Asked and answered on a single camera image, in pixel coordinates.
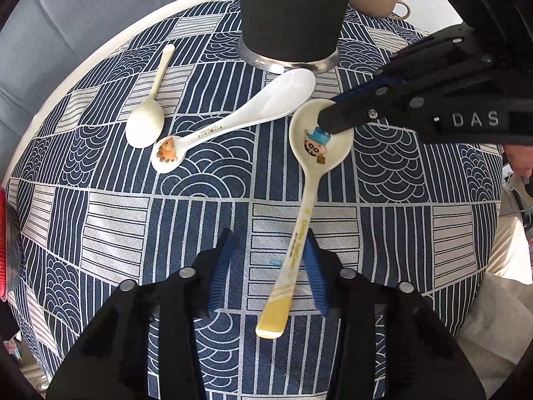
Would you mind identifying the person's white clothing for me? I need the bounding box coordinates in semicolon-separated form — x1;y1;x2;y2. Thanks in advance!
456;183;533;384

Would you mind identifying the white bear print soup spoon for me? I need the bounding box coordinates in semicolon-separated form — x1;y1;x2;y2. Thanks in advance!
151;68;316;174

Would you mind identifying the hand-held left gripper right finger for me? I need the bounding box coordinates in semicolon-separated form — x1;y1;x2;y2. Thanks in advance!
303;233;487;400

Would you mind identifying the blue patterned tablecloth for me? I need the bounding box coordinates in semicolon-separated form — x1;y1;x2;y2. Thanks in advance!
4;0;504;400

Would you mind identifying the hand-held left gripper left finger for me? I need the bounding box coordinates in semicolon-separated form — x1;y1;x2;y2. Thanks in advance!
46;228;236;400

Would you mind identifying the cartoon print yellow handle spoon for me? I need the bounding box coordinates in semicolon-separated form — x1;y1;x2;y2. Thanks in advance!
255;99;355;339

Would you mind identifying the black cylindrical utensil holder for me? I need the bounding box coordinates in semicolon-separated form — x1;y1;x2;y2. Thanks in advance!
237;0;358;75

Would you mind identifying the person's right hand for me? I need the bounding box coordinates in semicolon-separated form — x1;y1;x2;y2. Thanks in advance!
502;144;533;185

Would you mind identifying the plain cream spoon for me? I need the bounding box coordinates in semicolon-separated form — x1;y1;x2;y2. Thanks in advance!
125;44;176;148

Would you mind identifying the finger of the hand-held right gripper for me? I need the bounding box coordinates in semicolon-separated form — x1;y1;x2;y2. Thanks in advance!
318;77;443;135
331;23;500;103

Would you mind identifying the red fruit bowl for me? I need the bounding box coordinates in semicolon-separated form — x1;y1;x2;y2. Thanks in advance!
0;185;21;303

